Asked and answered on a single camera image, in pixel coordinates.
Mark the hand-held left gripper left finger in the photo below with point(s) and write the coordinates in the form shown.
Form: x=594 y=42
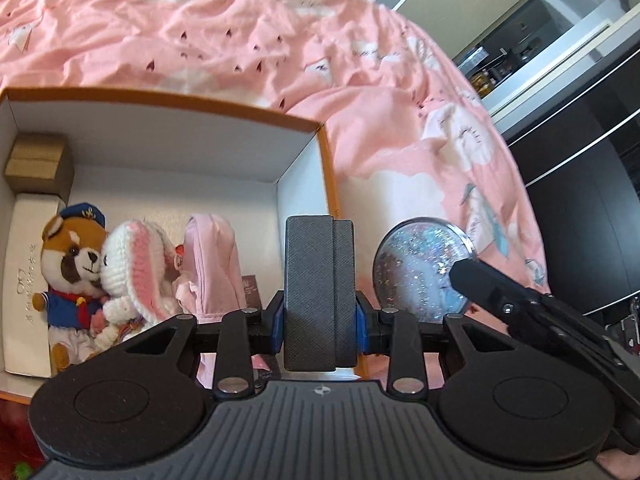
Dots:
x=277 y=322

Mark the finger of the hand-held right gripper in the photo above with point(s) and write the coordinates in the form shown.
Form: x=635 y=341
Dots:
x=475 y=280

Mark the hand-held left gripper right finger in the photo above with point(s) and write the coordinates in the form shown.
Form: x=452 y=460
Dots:
x=361 y=325

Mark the dark brown book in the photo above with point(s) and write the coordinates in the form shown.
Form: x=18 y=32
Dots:
x=251 y=292

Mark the dark grey case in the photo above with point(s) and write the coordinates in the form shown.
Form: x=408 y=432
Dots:
x=310 y=285

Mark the round glitter mirror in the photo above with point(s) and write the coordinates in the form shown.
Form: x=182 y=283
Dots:
x=410 y=270

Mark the pink fabric pouch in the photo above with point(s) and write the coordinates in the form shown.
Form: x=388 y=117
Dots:
x=215 y=260

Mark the white crochet bunny plush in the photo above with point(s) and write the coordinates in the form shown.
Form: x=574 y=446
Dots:
x=130 y=260

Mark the orange cardboard box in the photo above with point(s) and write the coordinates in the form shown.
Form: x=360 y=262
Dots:
x=150 y=150

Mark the bear plush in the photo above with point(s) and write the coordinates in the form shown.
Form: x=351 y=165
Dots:
x=70 y=260

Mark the red feather toy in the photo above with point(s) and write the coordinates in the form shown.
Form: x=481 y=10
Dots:
x=15 y=435

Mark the dark cabinet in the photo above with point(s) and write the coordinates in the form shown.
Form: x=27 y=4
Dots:
x=575 y=185

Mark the kitchen shelf items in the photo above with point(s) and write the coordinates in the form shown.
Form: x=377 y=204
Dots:
x=487 y=72

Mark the long white box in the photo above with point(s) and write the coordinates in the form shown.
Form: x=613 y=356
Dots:
x=25 y=270

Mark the pink printed duvet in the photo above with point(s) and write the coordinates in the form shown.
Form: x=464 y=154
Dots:
x=250 y=35

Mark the small brown cardboard box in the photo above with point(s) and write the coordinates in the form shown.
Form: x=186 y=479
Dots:
x=35 y=160

